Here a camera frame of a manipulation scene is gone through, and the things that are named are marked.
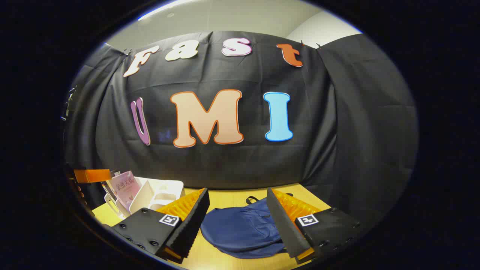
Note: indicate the metal backdrop stand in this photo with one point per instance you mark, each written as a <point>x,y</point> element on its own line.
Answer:
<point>69,101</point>

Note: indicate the blue schoolbag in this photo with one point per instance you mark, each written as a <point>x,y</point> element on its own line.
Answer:
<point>240,232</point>

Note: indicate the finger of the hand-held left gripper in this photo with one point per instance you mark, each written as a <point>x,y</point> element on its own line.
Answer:
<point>93,175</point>

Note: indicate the pink book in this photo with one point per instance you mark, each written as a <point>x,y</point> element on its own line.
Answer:
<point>125,187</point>

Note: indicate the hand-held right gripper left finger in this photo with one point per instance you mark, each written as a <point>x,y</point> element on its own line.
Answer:
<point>191,228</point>

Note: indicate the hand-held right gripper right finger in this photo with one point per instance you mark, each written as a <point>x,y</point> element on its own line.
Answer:
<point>285,228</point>

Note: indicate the black backdrop cloth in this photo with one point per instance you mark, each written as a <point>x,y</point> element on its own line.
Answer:
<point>232,165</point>

